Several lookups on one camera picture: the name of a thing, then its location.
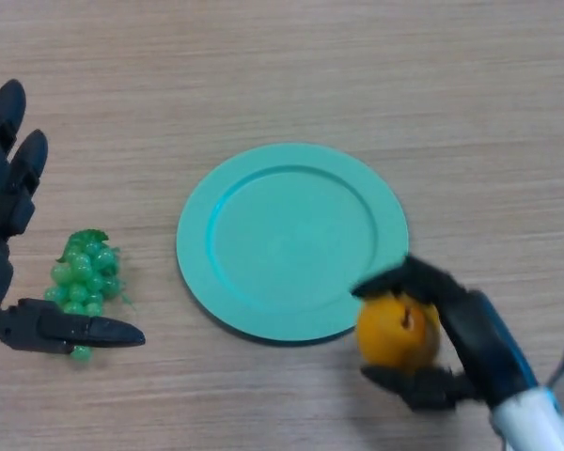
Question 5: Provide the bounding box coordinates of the round green plate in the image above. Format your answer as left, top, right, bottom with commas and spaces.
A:
176, 143, 409, 347

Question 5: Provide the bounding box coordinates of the yellow pear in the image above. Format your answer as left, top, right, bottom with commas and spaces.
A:
355, 293, 442, 370

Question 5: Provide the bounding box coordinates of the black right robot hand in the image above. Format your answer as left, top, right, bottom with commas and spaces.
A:
351, 256, 546, 414

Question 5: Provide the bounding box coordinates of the green grape bunch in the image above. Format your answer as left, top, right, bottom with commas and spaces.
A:
44, 228, 135, 365

